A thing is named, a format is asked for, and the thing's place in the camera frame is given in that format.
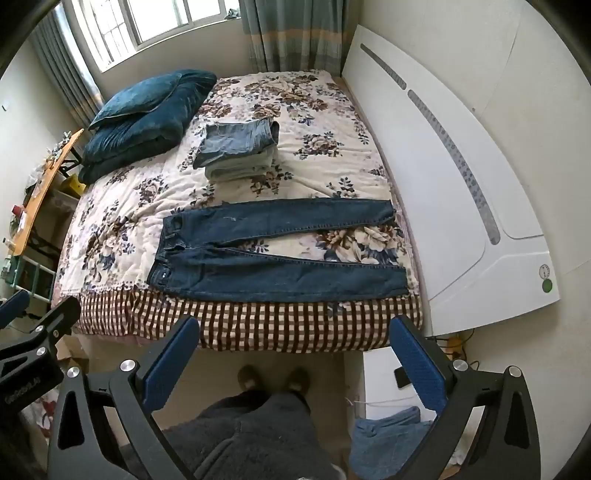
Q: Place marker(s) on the white nightstand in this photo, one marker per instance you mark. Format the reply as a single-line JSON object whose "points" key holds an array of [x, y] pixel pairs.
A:
{"points": [[383, 397]]}

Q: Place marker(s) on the dark blue jeans pants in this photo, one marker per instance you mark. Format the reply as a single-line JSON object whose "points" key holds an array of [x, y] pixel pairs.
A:
{"points": [[277, 277]]}

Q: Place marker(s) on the black phone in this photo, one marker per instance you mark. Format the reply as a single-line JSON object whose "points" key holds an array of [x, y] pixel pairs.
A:
{"points": [[401, 377]]}

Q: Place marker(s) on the person's dark grey fleece clothing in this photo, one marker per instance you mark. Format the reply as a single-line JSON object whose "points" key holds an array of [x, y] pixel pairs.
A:
{"points": [[258, 438]]}

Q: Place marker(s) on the grey-green striped curtain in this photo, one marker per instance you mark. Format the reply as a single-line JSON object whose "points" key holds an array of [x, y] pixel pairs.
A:
{"points": [[295, 32], [69, 69]]}

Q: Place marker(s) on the white and green metal rack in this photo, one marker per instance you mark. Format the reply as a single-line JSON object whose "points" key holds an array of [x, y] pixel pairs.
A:
{"points": [[27, 277]]}

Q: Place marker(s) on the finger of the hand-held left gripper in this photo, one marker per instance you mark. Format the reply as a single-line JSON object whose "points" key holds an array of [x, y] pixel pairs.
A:
{"points": [[13, 308], [55, 321]]}

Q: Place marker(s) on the folded grey-blue jeans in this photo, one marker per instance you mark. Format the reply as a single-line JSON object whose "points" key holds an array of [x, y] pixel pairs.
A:
{"points": [[235, 138]]}

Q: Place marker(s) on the window with white frame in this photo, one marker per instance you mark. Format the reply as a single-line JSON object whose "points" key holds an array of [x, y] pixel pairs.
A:
{"points": [[157, 23]]}

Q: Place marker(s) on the grey-brown slipper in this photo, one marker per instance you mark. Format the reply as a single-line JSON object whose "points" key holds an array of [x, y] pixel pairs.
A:
{"points": [[247, 377], [298, 379]]}

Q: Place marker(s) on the floral bed blanket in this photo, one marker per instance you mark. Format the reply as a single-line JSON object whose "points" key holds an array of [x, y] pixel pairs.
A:
{"points": [[323, 138]]}

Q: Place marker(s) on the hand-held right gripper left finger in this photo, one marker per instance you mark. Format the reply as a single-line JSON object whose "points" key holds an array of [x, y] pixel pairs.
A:
{"points": [[171, 360]]}

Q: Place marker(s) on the yellow box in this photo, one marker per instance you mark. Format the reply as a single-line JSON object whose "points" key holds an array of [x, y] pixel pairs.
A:
{"points": [[74, 185]]}

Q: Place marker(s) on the white bed headboard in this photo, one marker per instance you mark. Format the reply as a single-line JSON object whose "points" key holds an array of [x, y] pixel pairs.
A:
{"points": [[415, 161]]}

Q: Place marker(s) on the yellow power strip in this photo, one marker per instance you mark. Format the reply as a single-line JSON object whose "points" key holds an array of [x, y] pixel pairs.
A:
{"points": [[450, 346]]}

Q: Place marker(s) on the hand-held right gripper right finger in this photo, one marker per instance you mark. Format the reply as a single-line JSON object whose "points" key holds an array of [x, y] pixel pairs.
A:
{"points": [[415, 364]]}

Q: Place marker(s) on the wooden desk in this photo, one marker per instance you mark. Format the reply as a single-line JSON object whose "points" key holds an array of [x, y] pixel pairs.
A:
{"points": [[46, 184]]}

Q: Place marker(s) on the teal velvet pillow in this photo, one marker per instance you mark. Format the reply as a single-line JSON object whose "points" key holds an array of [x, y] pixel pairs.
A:
{"points": [[134, 99]]}

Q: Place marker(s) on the blue towel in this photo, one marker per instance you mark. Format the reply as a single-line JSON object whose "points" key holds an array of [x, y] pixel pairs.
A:
{"points": [[392, 443]]}

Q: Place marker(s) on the teal folded quilt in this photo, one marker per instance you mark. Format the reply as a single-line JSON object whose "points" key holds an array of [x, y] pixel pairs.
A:
{"points": [[138, 138]]}

